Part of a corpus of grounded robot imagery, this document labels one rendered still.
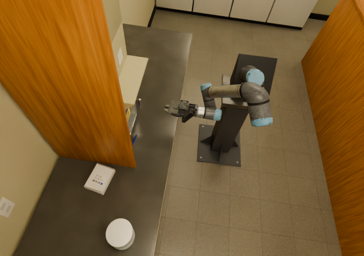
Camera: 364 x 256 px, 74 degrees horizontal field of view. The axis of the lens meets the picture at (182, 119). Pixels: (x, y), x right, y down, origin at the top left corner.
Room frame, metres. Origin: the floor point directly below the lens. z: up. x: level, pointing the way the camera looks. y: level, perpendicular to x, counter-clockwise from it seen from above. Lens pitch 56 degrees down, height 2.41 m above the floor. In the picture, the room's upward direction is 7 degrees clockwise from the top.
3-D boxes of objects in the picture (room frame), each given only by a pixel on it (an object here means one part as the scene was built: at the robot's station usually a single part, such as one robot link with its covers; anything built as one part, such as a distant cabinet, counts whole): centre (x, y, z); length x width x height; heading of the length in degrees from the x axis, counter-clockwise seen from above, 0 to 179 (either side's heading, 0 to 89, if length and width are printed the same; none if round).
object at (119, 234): (0.18, 0.24, 1.02); 0.13 x 0.13 x 0.15
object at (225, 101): (1.36, -0.46, 0.92); 0.32 x 0.32 x 0.04; 0
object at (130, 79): (0.82, 0.28, 1.46); 0.32 x 0.12 x 0.10; 178
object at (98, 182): (0.48, 0.45, 0.96); 0.16 x 0.12 x 0.04; 168
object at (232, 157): (1.36, -0.46, 0.45); 0.48 x 0.48 x 0.90; 0
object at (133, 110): (0.83, 0.33, 1.19); 0.30 x 0.01 x 0.40; 178
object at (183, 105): (0.92, -0.03, 1.18); 0.12 x 0.08 x 0.09; 88
